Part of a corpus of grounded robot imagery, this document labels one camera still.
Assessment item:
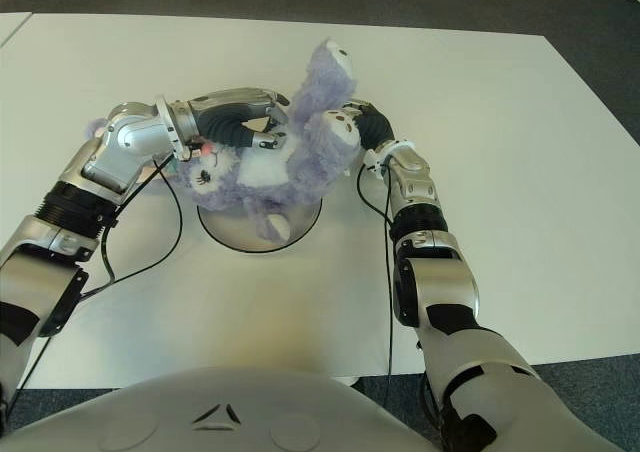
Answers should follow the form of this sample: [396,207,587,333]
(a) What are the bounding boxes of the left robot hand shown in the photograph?
[187,87,291,151]

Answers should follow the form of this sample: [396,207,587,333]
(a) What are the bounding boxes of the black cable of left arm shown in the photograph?
[4,154,185,418]

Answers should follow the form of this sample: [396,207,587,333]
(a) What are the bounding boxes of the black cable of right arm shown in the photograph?
[357,159,396,408]

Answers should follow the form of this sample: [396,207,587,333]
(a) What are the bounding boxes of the grey robot torso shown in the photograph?
[0,364,436,452]

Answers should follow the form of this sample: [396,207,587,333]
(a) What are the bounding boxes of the white plate with black rim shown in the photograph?
[197,199,323,255]

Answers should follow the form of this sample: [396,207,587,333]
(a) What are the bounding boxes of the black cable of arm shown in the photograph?
[4,154,185,418]
[357,159,396,408]

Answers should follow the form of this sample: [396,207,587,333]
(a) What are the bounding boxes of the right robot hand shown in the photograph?
[342,99,396,152]

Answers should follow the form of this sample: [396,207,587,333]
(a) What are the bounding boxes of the purple plush bunny doll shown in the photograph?
[82,38,364,246]

